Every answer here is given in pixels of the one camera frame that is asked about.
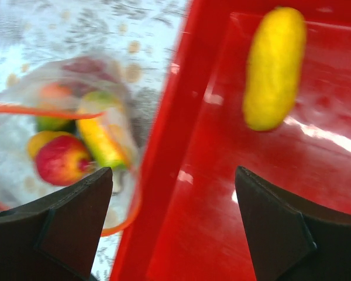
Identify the clear zip top bag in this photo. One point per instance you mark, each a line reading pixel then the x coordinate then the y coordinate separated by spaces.
pixel 76 131

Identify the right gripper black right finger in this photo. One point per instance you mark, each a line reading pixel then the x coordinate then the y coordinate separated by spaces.
pixel 290 237

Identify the yellow corn cob toy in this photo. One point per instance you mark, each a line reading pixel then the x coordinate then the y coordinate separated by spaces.
pixel 274 68

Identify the orange fruit toy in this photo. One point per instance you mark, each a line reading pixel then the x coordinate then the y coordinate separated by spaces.
pixel 40 139

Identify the green orange mango toy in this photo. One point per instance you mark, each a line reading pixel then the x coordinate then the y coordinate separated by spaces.
pixel 49 123

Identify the red plastic tray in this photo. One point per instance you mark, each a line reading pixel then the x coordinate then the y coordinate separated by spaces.
pixel 189 226

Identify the yellow orange mango toy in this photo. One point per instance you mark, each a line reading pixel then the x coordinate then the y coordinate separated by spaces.
pixel 103 135

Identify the red apple toy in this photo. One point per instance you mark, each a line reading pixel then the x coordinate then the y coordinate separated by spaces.
pixel 63 161

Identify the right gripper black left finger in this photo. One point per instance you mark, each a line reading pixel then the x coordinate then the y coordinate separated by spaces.
pixel 56 237

